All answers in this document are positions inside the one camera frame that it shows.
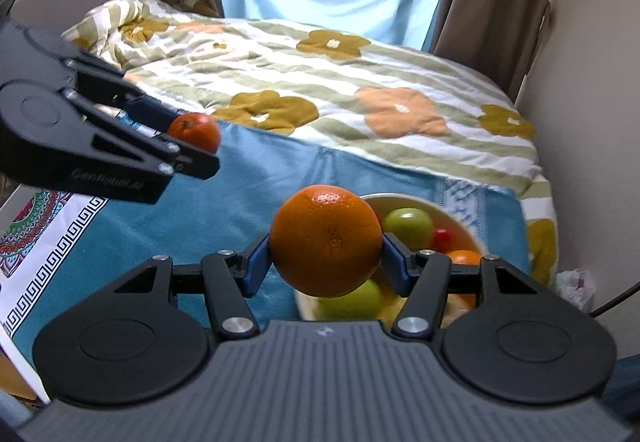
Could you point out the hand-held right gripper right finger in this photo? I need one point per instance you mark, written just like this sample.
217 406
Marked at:
395 267

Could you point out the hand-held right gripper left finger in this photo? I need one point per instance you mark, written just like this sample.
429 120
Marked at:
257 267

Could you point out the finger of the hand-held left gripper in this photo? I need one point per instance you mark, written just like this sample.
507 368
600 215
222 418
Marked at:
150 109
195 164

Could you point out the small tangerine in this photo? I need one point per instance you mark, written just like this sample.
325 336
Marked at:
196 131

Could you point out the green apple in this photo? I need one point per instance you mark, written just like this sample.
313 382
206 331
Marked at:
350 304
407 228

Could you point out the red cherry tomato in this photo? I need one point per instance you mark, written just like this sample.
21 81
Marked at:
442 238

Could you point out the large orange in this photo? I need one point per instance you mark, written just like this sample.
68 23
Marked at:
325 242

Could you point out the cream ceramic bowl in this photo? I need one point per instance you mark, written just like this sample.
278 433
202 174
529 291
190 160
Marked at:
462 227

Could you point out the teal cloth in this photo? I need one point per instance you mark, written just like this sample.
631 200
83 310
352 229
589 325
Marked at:
240 192

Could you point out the olive patterned pillow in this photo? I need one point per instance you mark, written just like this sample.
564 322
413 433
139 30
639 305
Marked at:
195 3

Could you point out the floral striped blanket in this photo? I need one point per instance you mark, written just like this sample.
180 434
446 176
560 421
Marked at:
310 82

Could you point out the white plastic bag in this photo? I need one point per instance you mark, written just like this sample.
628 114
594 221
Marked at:
575 289

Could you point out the wooden bedside table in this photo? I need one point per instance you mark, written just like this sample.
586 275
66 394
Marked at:
17 387

